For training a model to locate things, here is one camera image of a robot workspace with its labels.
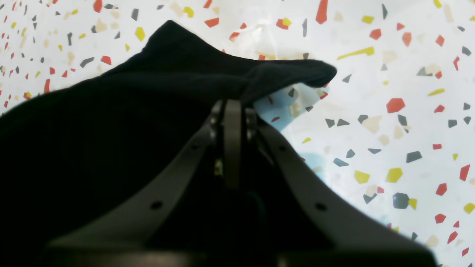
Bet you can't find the terrazzo patterned tablecloth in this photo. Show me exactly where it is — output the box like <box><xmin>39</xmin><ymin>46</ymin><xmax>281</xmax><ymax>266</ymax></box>
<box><xmin>1</xmin><ymin>0</ymin><xmax>475</xmax><ymax>267</ymax></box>

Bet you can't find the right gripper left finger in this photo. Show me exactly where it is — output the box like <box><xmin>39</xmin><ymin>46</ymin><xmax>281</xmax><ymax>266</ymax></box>
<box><xmin>45</xmin><ymin>100</ymin><xmax>242</xmax><ymax>267</ymax></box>

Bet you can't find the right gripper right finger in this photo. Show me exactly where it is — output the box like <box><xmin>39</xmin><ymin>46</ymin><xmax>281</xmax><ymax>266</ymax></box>
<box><xmin>244</xmin><ymin>108</ymin><xmax>436</xmax><ymax>267</ymax></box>

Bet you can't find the black t-shirt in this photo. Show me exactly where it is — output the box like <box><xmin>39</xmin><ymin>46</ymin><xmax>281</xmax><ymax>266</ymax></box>
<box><xmin>0</xmin><ymin>20</ymin><xmax>337</xmax><ymax>267</ymax></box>

